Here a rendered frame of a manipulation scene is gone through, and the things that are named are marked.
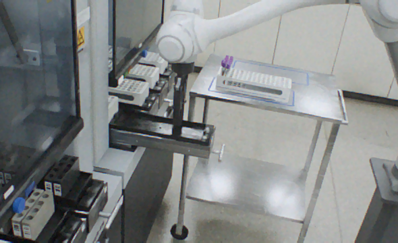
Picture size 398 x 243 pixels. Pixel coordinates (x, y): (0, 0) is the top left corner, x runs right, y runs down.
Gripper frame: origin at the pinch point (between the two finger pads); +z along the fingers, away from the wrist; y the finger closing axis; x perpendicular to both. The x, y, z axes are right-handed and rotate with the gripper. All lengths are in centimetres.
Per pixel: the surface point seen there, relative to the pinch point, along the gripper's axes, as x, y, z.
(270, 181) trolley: 41, -48, 57
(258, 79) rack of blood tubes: 25.2, -31.9, -3.4
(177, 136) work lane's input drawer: 2.2, 10.2, 2.6
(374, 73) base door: 123, -224, 57
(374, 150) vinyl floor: 118, -144, 85
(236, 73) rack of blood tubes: 16.2, -34.5, -3.3
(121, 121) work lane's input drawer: -19.0, 5.0, 3.9
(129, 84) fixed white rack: -21.8, -12.0, -2.1
